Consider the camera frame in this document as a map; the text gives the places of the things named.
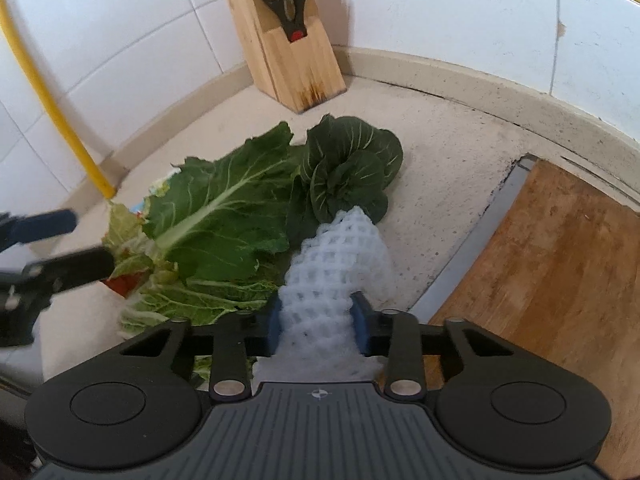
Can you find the dark green leafy vegetable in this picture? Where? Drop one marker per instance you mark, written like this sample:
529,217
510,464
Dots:
350,160

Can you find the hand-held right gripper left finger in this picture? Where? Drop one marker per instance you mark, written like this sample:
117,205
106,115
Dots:
273,326

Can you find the wooden knife block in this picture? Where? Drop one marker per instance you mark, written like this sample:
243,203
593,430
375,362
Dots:
290,70

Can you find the green leaf with pale veins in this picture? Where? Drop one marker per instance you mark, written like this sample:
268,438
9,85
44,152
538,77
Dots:
225,210

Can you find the wooden cutting board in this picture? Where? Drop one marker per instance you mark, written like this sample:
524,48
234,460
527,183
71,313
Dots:
550,260

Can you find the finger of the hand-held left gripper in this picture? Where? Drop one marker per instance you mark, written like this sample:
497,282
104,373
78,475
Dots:
45,225
75,266

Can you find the pale napa cabbage leaf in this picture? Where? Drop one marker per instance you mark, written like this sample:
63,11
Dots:
165,305

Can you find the white foam fruit net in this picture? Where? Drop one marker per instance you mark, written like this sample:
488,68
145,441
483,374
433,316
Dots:
340,260

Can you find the yellow pipe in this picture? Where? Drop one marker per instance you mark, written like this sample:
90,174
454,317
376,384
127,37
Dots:
50,105

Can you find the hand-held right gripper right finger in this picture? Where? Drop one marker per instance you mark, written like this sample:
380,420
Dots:
360,322

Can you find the black scissors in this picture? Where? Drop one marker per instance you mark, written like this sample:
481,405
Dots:
295,15

